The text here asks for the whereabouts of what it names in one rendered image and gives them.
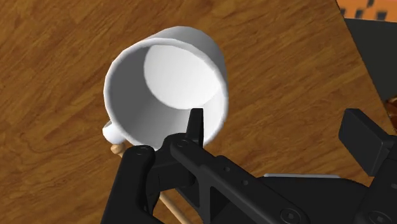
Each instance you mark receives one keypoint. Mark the wooden stick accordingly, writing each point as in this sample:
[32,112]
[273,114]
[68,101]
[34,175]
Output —
[118,149]

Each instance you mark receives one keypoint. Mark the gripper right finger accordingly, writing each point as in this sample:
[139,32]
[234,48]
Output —
[369,142]

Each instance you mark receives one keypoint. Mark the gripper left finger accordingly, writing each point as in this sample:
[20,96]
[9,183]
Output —
[198,167]

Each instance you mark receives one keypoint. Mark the white mug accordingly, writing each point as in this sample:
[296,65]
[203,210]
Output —
[173,77]

